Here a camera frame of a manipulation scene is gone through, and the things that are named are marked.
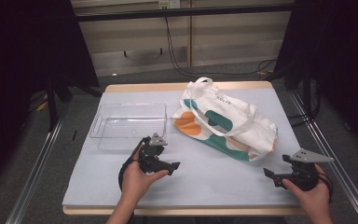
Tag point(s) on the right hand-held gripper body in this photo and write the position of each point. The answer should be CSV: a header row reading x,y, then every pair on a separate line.
x,y
304,174

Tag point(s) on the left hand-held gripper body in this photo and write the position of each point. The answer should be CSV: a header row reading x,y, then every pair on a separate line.
x,y
149,155

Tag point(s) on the white patterned tote bag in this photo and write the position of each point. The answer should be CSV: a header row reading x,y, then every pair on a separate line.
x,y
230,124

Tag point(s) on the person's right hand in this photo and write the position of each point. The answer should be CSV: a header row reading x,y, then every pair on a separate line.
x,y
315,199

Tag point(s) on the person's left hand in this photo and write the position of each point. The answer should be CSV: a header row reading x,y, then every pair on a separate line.
x,y
136,183

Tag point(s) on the clear plastic container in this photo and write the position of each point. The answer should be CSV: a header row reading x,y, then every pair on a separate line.
x,y
127,124

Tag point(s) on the black metal stand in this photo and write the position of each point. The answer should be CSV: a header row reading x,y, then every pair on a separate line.
x,y
52,102
306,93

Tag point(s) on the black curtain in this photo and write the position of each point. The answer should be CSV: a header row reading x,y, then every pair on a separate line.
x,y
28,62
338,62

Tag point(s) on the black horizontal bar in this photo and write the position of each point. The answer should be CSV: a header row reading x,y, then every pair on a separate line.
x,y
183,12

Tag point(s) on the metal floor rail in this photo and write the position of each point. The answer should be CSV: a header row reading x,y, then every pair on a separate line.
x,y
338,168
34,174

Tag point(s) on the white wall socket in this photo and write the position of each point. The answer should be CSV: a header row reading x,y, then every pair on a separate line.
x,y
169,3

